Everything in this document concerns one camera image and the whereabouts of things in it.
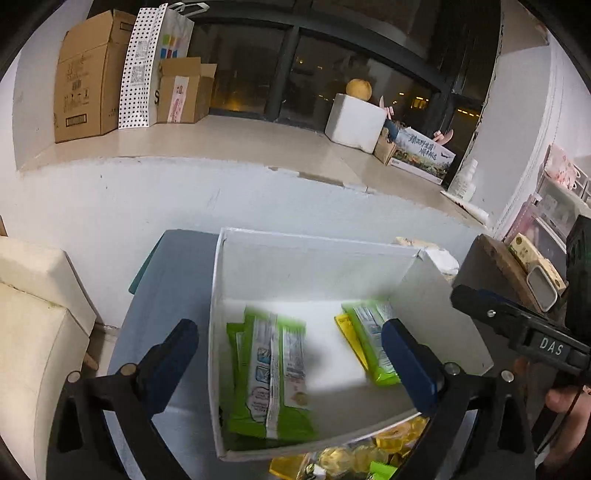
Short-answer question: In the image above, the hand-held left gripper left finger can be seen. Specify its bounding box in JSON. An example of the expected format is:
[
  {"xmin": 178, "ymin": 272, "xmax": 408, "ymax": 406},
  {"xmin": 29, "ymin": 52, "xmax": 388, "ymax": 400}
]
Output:
[{"xmin": 46, "ymin": 318, "xmax": 200, "ymax": 480}]

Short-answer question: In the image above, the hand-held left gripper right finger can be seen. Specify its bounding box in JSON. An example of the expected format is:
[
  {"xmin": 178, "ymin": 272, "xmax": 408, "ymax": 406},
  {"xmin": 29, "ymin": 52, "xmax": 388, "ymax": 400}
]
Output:
[{"xmin": 381, "ymin": 318, "xmax": 539, "ymax": 480}]

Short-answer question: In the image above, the yellow snack packet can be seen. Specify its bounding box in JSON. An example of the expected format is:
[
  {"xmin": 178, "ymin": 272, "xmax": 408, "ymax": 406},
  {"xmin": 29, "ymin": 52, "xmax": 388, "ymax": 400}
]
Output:
[
  {"xmin": 334, "ymin": 314, "xmax": 370, "ymax": 370},
  {"xmin": 270, "ymin": 455, "xmax": 308, "ymax": 480}
]

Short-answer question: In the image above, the pile of yellow jelly cups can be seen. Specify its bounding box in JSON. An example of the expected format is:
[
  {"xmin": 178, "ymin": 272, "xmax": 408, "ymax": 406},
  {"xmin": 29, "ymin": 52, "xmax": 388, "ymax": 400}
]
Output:
[{"xmin": 305, "ymin": 415, "xmax": 430, "ymax": 480}]

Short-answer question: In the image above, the white cardboard box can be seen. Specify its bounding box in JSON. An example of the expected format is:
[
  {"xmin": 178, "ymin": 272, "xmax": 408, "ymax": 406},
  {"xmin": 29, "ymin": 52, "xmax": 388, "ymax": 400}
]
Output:
[{"xmin": 209, "ymin": 227, "xmax": 495, "ymax": 462}]

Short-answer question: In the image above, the person's right hand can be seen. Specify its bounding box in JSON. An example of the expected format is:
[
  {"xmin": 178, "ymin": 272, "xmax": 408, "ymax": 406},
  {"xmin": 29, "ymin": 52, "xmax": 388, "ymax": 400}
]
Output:
[{"xmin": 545, "ymin": 385, "xmax": 591, "ymax": 415}]

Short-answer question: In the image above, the white lidded container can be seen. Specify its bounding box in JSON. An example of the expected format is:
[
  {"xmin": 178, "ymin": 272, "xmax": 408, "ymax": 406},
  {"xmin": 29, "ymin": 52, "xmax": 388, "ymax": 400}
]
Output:
[{"xmin": 526, "ymin": 267, "xmax": 559, "ymax": 311}]

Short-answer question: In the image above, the white crumpled tissue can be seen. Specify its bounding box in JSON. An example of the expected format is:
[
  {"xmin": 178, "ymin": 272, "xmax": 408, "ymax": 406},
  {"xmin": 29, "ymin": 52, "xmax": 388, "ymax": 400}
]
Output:
[{"xmin": 394, "ymin": 236, "xmax": 460, "ymax": 282}]

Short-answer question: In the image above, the clear plastic drawer unit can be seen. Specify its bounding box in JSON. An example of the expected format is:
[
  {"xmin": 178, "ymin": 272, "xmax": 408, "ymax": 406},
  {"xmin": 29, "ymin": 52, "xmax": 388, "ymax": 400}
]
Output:
[{"xmin": 501, "ymin": 143, "xmax": 591, "ymax": 259}]

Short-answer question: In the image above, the white plastic bottle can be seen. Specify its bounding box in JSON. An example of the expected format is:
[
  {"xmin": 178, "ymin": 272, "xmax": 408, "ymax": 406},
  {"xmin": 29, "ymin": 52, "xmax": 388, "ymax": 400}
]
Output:
[{"xmin": 450, "ymin": 159, "xmax": 478, "ymax": 202}]

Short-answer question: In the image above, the cream sofa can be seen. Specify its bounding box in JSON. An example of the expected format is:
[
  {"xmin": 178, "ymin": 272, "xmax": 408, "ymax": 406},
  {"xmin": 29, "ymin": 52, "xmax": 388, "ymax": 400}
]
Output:
[{"xmin": 0, "ymin": 236, "xmax": 100, "ymax": 480}]

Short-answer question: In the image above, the pink floral cloth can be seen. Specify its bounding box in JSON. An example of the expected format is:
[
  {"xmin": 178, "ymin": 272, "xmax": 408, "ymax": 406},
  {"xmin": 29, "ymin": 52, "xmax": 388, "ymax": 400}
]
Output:
[{"xmin": 547, "ymin": 144, "xmax": 580, "ymax": 188}]

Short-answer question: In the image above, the printed landscape carton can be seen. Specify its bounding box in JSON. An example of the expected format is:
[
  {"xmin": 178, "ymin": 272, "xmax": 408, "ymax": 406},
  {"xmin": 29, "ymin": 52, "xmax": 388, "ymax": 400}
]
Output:
[{"xmin": 390, "ymin": 127, "xmax": 457, "ymax": 185}]

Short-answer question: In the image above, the small brown paper box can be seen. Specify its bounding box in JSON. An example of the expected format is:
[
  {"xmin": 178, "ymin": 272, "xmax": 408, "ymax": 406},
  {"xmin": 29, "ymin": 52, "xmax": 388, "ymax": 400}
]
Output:
[{"xmin": 373, "ymin": 127, "xmax": 398, "ymax": 166}]

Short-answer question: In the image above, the white foam box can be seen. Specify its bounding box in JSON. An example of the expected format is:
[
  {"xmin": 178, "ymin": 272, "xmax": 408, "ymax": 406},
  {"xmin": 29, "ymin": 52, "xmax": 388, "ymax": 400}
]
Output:
[{"xmin": 324, "ymin": 93, "xmax": 387, "ymax": 154}]

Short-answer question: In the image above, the yellow pomelo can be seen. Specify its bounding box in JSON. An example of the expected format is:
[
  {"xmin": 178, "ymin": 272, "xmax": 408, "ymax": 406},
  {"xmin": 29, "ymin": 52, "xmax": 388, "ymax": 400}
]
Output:
[{"xmin": 346, "ymin": 78, "xmax": 373, "ymax": 101}]

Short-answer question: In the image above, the small brown cardboard box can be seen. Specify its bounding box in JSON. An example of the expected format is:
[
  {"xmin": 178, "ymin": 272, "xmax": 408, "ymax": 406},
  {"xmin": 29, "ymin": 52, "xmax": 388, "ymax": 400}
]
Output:
[{"xmin": 156, "ymin": 57, "xmax": 218, "ymax": 124}]

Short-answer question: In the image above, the polka dot paper bag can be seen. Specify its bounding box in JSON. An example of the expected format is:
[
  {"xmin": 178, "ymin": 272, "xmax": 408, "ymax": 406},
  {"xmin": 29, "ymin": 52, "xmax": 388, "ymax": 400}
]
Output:
[{"xmin": 118, "ymin": 4, "xmax": 168, "ymax": 130}]

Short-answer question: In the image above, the large brown cardboard box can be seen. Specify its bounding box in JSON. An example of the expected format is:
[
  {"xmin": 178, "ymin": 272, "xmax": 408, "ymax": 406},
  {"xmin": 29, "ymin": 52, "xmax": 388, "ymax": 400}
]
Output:
[{"xmin": 54, "ymin": 10, "xmax": 138, "ymax": 144}]

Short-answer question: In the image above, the black cable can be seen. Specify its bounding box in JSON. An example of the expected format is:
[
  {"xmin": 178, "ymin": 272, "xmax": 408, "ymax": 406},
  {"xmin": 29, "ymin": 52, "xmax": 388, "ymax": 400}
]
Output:
[{"xmin": 536, "ymin": 388, "xmax": 583, "ymax": 457}]

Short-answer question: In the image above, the black window frame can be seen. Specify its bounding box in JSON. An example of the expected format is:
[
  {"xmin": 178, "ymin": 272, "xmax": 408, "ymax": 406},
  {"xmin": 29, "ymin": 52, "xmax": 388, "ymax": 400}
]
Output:
[{"xmin": 185, "ymin": 0, "xmax": 504, "ymax": 153}]

